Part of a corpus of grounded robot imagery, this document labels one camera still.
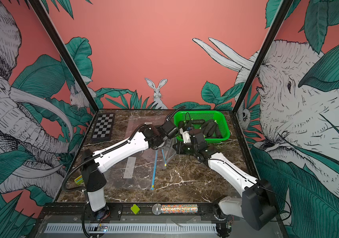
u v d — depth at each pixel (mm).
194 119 1102
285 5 685
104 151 471
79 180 818
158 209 715
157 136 542
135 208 747
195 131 618
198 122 1104
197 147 626
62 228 700
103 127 1043
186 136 747
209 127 1039
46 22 731
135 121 1145
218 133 1029
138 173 881
